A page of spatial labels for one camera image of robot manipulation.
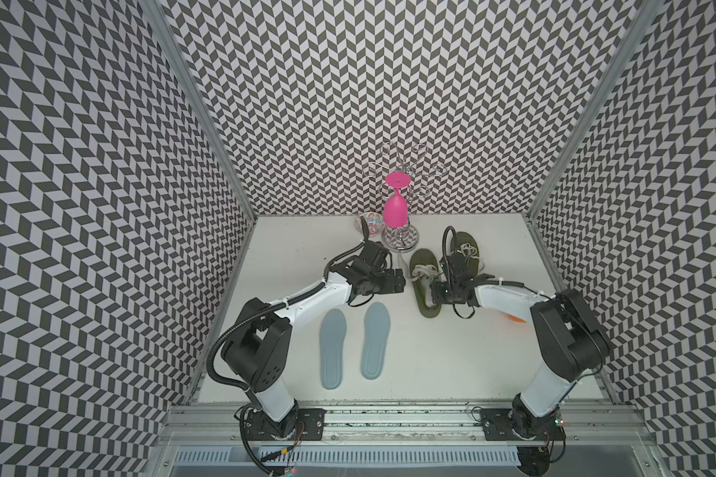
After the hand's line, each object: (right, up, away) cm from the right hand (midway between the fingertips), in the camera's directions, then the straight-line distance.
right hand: (435, 297), depth 95 cm
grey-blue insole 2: (-19, -7, -5) cm, 21 cm away
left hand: (-14, +5, -8) cm, 17 cm away
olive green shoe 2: (+10, +17, +4) cm, 21 cm away
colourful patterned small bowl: (-20, +26, +21) cm, 39 cm away
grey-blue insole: (-33, -9, -6) cm, 34 cm away
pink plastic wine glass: (-13, +28, -2) cm, 31 cm away
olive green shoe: (-3, +10, +3) cm, 11 cm away
